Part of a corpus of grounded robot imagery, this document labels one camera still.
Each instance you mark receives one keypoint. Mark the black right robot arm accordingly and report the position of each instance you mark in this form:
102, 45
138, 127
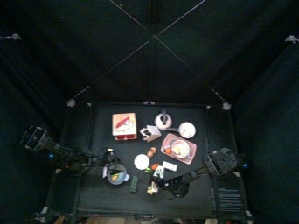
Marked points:
218, 162

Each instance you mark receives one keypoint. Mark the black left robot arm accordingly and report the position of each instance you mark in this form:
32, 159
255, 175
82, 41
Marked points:
58, 148

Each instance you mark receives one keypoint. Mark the yellow starfruit top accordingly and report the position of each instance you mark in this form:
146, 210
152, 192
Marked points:
152, 188

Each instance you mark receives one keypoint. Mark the white round plate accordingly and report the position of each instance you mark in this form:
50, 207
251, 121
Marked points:
142, 162

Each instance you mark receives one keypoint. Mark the orange yellow toy food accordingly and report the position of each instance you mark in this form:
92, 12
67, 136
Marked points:
114, 177

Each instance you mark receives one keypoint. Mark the white black patterned packet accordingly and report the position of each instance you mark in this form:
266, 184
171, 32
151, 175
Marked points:
159, 172

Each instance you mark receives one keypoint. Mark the white small box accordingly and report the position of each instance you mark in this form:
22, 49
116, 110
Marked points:
170, 166

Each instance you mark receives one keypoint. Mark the orange toy fruit piece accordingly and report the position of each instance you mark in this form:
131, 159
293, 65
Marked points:
155, 166

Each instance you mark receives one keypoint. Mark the green toy vegetable piece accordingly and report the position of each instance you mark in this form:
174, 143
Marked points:
147, 170

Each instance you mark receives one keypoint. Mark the dark green toy cucumber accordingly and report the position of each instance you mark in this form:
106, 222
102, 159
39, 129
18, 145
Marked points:
134, 183

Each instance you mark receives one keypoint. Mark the pink rectangular tray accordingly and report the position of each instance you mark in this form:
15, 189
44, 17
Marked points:
190, 159

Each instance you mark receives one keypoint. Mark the brown toy egg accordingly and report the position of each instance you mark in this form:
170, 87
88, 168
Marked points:
154, 150
150, 154

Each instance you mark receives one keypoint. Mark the orange toy tomato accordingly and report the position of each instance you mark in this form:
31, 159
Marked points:
168, 151

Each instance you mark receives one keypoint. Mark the wooden toy box red print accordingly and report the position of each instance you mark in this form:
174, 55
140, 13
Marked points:
124, 125

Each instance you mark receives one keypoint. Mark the silver bowl with egg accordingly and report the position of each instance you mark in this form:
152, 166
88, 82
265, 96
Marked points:
180, 148

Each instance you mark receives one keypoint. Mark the white cube black print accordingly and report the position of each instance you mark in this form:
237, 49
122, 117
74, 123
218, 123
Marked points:
150, 133

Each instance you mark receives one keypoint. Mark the white text label sticker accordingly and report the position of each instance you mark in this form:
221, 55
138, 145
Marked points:
230, 199

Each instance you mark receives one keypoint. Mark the silver frame corner bracket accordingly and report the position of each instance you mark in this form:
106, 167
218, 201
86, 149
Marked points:
291, 38
226, 105
15, 36
71, 102

